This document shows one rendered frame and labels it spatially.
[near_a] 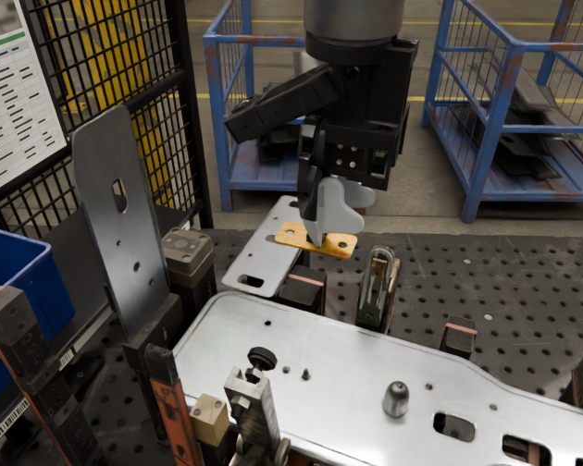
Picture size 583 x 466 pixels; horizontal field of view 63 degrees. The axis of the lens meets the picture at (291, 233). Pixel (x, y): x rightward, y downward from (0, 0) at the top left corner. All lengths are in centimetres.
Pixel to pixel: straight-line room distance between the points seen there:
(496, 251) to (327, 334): 82
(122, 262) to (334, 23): 45
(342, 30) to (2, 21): 62
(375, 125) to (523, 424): 47
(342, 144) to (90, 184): 32
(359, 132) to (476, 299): 94
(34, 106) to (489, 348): 103
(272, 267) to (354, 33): 55
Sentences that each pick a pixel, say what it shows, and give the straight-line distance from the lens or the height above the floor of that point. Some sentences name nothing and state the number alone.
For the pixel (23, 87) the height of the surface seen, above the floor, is 128.
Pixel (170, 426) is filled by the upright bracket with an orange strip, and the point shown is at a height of 107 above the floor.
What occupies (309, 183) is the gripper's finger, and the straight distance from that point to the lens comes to 42.
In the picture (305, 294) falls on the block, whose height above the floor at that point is 98.
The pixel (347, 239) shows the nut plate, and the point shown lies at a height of 125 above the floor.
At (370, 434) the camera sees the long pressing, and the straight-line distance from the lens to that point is 66.
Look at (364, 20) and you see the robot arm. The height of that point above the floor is 149.
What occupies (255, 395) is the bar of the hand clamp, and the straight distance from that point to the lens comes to 43.
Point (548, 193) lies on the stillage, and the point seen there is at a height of 19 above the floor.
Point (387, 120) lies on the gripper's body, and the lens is 40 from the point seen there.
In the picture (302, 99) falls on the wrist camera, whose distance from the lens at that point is 41.
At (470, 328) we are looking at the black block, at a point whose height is 99.
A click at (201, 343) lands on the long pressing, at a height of 100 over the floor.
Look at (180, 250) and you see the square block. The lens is 81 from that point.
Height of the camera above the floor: 158
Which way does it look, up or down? 39 degrees down
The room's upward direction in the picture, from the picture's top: straight up
